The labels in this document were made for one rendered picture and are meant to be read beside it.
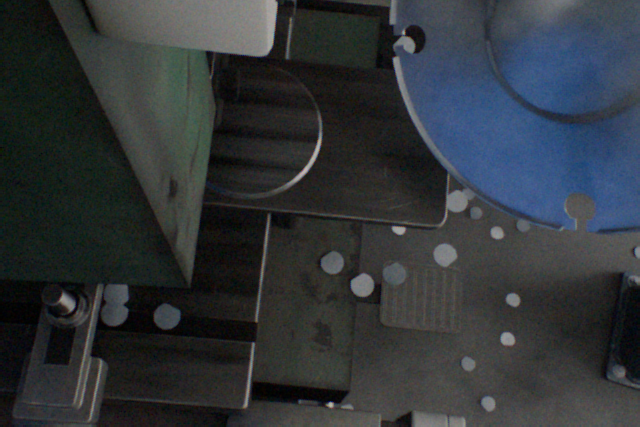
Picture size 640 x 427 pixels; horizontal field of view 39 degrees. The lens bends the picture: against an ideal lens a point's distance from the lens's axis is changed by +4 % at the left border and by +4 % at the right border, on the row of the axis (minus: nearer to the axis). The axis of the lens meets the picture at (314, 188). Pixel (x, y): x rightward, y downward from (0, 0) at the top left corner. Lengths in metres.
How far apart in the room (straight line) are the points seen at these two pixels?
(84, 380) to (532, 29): 0.44
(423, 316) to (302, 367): 0.54
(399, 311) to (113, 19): 1.17
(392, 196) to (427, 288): 0.63
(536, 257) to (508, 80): 0.94
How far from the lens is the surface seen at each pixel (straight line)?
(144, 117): 0.28
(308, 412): 0.84
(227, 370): 0.78
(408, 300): 1.36
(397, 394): 1.50
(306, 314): 0.85
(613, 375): 1.57
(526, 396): 1.54
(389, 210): 0.74
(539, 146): 0.67
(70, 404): 0.75
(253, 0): 0.19
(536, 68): 0.66
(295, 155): 0.74
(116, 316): 0.80
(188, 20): 0.20
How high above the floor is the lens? 1.48
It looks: 72 degrees down
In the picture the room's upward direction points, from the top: 7 degrees clockwise
